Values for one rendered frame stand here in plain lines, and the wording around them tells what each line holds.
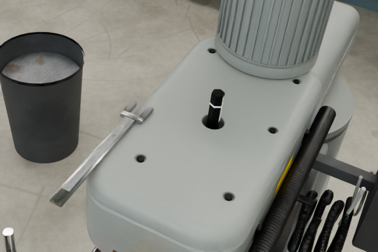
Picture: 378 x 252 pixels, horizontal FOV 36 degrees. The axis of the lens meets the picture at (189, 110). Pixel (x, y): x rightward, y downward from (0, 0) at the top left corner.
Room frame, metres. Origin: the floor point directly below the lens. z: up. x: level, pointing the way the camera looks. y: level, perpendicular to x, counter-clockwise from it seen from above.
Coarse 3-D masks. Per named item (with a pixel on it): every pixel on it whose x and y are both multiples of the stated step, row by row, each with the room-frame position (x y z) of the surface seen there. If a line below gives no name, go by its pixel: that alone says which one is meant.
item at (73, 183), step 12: (132, 108) 0.72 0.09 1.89; (132, 120) 0.69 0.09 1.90; (144, 120) 0.70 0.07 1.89; (120, 132) 0.66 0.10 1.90; (108, 144) 0.63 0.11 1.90; (96, 156) 0.60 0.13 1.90; (84, 168) 0.57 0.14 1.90; (72, 180) 0.55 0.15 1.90; (84, 180) 0.55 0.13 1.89; (60, 192) 0.52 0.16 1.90; (72, 192) 0.52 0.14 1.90; (60, 204) 0.50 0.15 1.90
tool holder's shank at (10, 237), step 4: (8, 228) 0.85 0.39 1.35; (4, 232) 0.83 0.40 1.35; (8, 232) 0.83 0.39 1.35; (12, 232) 0.84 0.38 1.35; (4, 236) 0.83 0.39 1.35; (8, 236) 0.83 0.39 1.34; (12, 236) 0.83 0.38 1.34; (4, 240) 0.83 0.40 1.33; (8, 240) 0.83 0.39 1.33; (12, 240) 0.83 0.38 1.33; (8, 244) 0.83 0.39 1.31; (12, 244) 0.83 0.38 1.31; (8, 248) 0.82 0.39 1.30; (12, 248) 0.83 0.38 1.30
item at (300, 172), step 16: (320, 112) 0.89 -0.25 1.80; (320, 128) 0.83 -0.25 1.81; (304, 144) 0.79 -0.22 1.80; (320, 144) 0.80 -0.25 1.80; (304, 160) 0.74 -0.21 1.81; (288, 176) 0.71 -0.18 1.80; (304, 176) 0.71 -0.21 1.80; (288, 192) 0.66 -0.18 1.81; (272, 208) 0.63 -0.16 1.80; (288, 208) 0.63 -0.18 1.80; (272, 224) 0.59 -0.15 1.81; (256, 240) 0.56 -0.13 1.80; (272, 240) 0.56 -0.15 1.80
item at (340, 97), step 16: (336, 80) 1.34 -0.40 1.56; (336, 96) 1.27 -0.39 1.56; (352, 96) 1.28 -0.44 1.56; (336, 112) 1.20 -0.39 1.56; (352, 112) 1.21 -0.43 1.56; (336, 128) 1.13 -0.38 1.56; (336, 144) 1.15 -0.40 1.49; (320, 176) 1.09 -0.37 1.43; (304, 192) 1.01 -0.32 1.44; (320, 192) 1.08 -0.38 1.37; (288, 224) 1.01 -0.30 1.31; (288, 240) 1.01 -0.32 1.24
